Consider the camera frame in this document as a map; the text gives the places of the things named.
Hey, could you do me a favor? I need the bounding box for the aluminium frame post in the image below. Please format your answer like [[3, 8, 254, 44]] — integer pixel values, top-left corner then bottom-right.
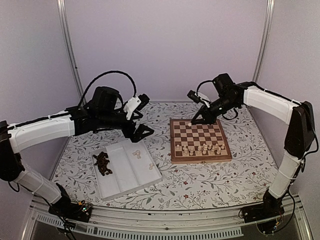
[[252, 0, 275, 83], [56, 0, 84, 99]]

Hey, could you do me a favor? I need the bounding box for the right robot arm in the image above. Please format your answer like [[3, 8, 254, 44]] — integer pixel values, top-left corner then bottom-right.
[[187, 73, 318, 218]]

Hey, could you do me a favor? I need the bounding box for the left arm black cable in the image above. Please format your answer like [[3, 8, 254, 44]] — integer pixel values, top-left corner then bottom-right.
[[78, 70, 138, 108]]

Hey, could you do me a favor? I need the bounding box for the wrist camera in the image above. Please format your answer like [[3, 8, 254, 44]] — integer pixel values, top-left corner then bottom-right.
[[123, 93, 150, 120], [187, 90, 211, 108]]

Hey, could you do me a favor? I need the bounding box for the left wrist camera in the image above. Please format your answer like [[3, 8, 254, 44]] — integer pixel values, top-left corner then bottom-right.
[[123, 93, 150, 120]]

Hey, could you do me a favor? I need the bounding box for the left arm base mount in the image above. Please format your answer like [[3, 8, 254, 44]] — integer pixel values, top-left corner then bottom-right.
[[48, 199, 93, 223]]

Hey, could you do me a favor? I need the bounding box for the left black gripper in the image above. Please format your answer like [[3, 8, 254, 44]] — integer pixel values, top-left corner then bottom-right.
[[98, 110, 155, 143]]

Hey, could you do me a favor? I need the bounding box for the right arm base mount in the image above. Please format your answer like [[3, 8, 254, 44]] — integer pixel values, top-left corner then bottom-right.
[[238, 203, 285, 235]]

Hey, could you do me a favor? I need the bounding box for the right aluminium frame post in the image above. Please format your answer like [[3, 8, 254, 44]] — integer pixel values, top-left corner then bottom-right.
[[252, 0, 275, 83]]

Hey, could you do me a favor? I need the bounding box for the dark chess pieces pile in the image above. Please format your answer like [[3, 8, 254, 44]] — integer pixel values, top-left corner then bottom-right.
[[92, 151, 113, 176]]

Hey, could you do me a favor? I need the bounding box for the light pawn piece eleventh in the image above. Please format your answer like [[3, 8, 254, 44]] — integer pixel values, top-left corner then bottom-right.
[[216, 147, 221, 155]]

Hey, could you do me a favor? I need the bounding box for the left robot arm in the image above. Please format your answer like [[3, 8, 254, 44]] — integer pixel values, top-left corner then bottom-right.
[[0, 86, 154, 217]]

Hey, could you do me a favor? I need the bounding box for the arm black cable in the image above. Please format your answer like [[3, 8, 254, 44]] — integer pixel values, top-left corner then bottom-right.
[[196, 79, 238, 120], [78, 70, 138, 108]]

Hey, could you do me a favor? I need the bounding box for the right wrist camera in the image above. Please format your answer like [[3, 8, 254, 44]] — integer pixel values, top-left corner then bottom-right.
[[187, 90, 211, 108]]

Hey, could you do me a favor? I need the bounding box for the light chess pieces pile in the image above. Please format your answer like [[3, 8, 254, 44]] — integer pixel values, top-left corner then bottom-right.
[[132, 149, 154, 171]]

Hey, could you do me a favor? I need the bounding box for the left aluminium frame post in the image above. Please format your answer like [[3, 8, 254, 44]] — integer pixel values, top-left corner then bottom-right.
[[56, 0, 84, 99]]

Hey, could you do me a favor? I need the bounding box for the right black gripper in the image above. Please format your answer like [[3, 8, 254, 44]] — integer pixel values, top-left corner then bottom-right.
[[192, 95, 240, 125]]

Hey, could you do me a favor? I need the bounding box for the front aluminium rail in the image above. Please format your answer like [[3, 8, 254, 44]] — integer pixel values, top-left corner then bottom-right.
[[21, 194, 315, 240]]

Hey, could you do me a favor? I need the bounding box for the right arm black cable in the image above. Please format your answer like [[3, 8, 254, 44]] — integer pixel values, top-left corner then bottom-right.
[[196, 79, 238, 120]]

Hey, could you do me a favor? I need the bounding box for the wooden chessboard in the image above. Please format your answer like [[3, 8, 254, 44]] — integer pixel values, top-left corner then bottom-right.
[[169, 119, 232, 164]]

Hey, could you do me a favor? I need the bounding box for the white divided tray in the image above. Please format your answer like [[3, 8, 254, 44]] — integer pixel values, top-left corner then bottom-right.
[[90, 140, 162, 201]]

